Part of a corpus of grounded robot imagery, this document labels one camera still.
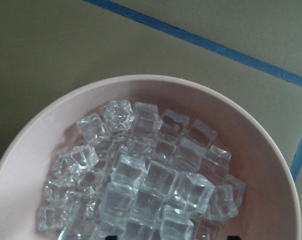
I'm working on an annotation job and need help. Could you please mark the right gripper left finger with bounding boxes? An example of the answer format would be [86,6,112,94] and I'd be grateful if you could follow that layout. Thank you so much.
[105,235,118,240]

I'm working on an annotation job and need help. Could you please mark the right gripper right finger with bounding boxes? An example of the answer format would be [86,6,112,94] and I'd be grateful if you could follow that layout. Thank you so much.
[227,235,242,240]

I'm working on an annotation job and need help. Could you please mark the pink bowl of ice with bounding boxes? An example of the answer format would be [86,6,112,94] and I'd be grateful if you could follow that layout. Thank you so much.
[0,74,299,240]

